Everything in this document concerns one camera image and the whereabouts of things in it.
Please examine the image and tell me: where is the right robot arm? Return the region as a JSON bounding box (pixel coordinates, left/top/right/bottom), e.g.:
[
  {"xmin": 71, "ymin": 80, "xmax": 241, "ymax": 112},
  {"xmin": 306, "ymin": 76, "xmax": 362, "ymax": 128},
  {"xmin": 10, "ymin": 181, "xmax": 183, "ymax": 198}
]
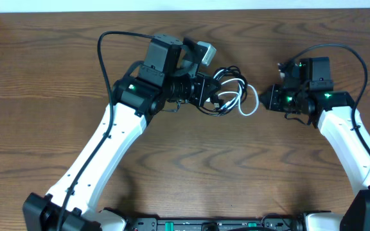
[{"xmin": 260, "ymin": 57, "xmax": 370, "ymax": 230}]

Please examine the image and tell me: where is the white usb cable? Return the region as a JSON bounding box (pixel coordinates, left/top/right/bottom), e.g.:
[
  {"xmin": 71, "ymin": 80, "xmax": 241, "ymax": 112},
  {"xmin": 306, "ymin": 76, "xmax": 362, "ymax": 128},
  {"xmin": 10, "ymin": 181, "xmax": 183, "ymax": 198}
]
[{"xmin": 206, "ymin": 69, "xmax": 260, "ymax": 117}]

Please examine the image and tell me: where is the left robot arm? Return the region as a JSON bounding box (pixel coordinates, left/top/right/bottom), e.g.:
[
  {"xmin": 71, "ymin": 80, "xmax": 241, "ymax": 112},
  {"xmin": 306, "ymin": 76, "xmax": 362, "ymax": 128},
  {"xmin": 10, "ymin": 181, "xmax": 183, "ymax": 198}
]
[{"xmin": 22, "ymin": 34, "xmax": 220, "ymax": 231}]

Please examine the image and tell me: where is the black usb cable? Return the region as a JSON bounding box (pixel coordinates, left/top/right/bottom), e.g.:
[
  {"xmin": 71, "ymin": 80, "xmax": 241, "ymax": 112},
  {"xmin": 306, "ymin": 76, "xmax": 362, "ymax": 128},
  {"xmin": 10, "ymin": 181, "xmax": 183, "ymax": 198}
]
[{"xmin": 196, "ymin": 65, "xmax": 249, "ymax": 117}]

